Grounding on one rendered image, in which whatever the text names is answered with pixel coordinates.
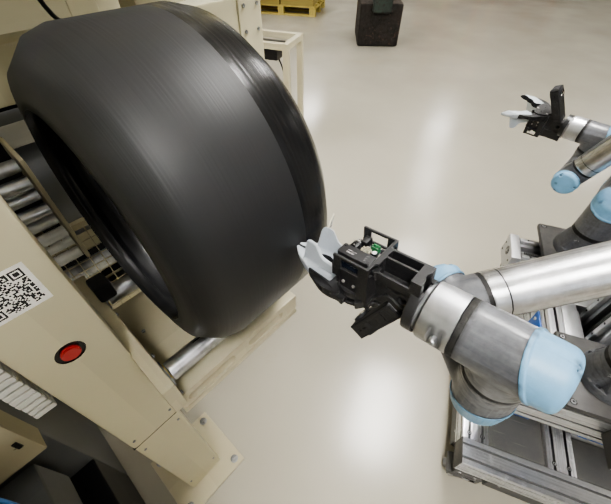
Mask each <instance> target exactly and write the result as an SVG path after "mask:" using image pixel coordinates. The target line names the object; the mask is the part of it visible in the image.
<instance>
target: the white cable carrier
mask: <svg viewBox="0 0 611 504"><path fill-rule="evenodd" d="M0 399H2V401H4V402H6V403H8V404H9V405H11V406H13V407H15V408H16V409H18V410H22V411H23V412H25V413H28V414H29V415H30V416H33V417H34V418H36V419H39V418H40V417H41V416H43V415H44V414H46V413H47V412H48V411H50V410H51V409H52V408H54V407H55V406H56V405H57V403H56V401H55V400H54V398H53V396H52V395H51V394H50V393H48V392H47V391H45V390H44V389H42V388H40V387H39V386H37V385H36V384H34V383H33V382H31V381H30V380H28V379H27V378H25V377H24V376H22V375H21V374H19V373H17V372H16V371H14V370H13V369H11V368H10V367H8V366H7V365H5V364H4V363H2V362H1V361H0Z"/></svg>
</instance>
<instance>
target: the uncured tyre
mask: <svg viewBox="0 0 611 504"><path fill-rule="evenodd" d="M7 80H8V84H9V87H10V90H11V93H12V95H13V98H14V100H15V102H16V104H17V106H18V109H19V111H20V113H21V115H22V117H23V119H24V121H25V123H26V125H27V127H28V129H29V131H30V133H31V135H32V137H33V139H34V141H35V142H36V144H37V146H38V148H39V150H40V152H41V153H42V155H43V157H44V159H45V160H46V162H47V164H48V165H49V167H50V168H51V170H52V172H53V173H54V175H55V176H56V178H57V180H58V181H59V183H60V184H61V186H62V187H63V189H64V190H65V192H66V193H67V195H68V196H69V198H70V199H71V201H72V202H73V204H74V205H75V206H76V208H77V209H78V211H79V212H80V214H81V215H82V216H83V218H84V219H85V221H86V222H87V223H88V225H89V226H90V227H91V229H92V230H93V232H94V233H95V234H96V236H97V237H98V238H99V240H100V241H101V242H102V243H103V245H104V246H105V247H106V249H107V250H108V251H109V253H110V254H111V255H112V256H113V258H114V259H115V260H116V261H117V263H118V264H119V265H120V266H121V267H122V269H123V270H124V271H125V272H126V273H127V275H128V276H129V277H130V278H131V279H132V281H133V282H134V283H135V284H136V285H137V286H138V287H139V288H140V290H141V291H142V292H143V293H144V294H145V295H146V296H147V297H148V298H149V299H150V300H151V301H152V302H153V303H154V304H155V305H156V306H157V307H158V308H159V309H160V310H161V311H162V312H163V313H164V314H166V315H167V316H168V317H169V318H170V319H171V320H172V321H173V322H174V323H175V324H177V325H178V326H179V327H180V328H181V329H183V330H184V331H185V332H187V333H188V334H190V335H192V336H194V337H209V338H226V337H229V336H231V335H233V334H235V333H237V332H239V331H241V330H243V329H245V328H246V327H247V326H248V325H249V324H251V323H252V322H253V321H254V320H255V319H256V318H258V317H259V316H260V315H261V314H262V313H263V312H265V311H266V310H267V309H268V308H269V307H270V306H271V305H273V304H274V303H275V302H276V301H277V300H278V299H280V298H281V297H282V296H283V295H284V294H285V293H287V292H288V291H289V290H290V289H291V288H292V287H294V286H295V285H296V284H297V283H298V282H299V281H300V280H302V279H303V278H304V277H305V276H306V275H307V274H308V272H307V270H306V269H305V267H304V265H303V263H302V262H301V260H300V258H299V255H298V250H297V245H299V244H300V243H301V242H307V240H309V239H310V240H313V241H314V242H315V243H318V242H319V238H320V235H321V232H322V229H323V228H324V227H327V203H326V191H325V183H324V176H323V171H322V167H321V163H320V159H319V155H318V152H317V149H316V146H315V143H314V140H313V138H312V135H311V133H310V130H309V128H308V126H307V123H306V121H305V119H304V117H303V115H302V113H301V111H300V109H299V107H298V106H297V104H296V102H295V100H294V99H293V97H292V95H291V94H290V92H289V91H288V89H287V87H286V86H285V85H284V83H283V82H282V80H281V79H280V78H279V76H278V75H277V74H276V72H275V71H274V70H273V69H272V67H271V66H270V65H269V64H268V63H267V62H266V61H265V59H264V58H263V57H262V56H261V55H260V54H259V53H258V52H257V51H256V50H255V49H254V48H253V47H252V46H251V45H250V44H249V42H248V41H247V40H246V39H245V38H244V37H243V36H241V35H240V34H239V33H238V32H237V31H236V30H235V29H234V28H232V27H231V26H230V25H229V24H227V23H226V22H225V21H223V20H222V19H220V18H219V17H217V16H216V15H214V14H212V13H210V12H208V11H206V10H204V9H202V8H199V7H196V6H192V5H187V4H182V3H176V2H171V1H156V2H151V3H145V4H140V5H134V6H129V7H123V8H117V9H112V10H106V11H101V12H95V13H90V14H84V15H78V16H73V17H67V18H62V19H56V20H50V21H45V22H43V23H41V24H39V25H38V26H36V27H34V28H33V29H31V30H29V31H27V32H26V33H24V34H22V35H21V36H20V38H19V41H18V43H17V46H16V49H15V52H14V54H13V57H12V60H11V63H10V66H9V68H8V71H7Z"/></svg>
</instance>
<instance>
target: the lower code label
mask: <svg viewBox="0 0 611 504"><path fill-rule="evenodd" d="M52 296H53V295H52V293H51V292H50V291H49V290H48V289H47V288H46V287H45V286H44V285H43V284H42V283H41V282H40V281H39V280H38V279H37V278H36V277H35V276H34V275H33V273H32V272H31V271H30V270H29V269H28V268H27V267H26V266H25V265H24V264H23V263H22V262H19V263H17V264H15V265H13V266H11V267H9V268H7V269H5V270H3V271H1V272H0V326H2V325H4V324H6V323H7V322H9V321H11V320H13V319H14V318H16V317H18V316H19V315H21V314H23V313H25V312H26V311H28V310H30V309H32V308H33V307H35V306H37V305H38V304H40V303H42V302H44V301H45V300H47V299H49V298H51V297H52Z"/></svg>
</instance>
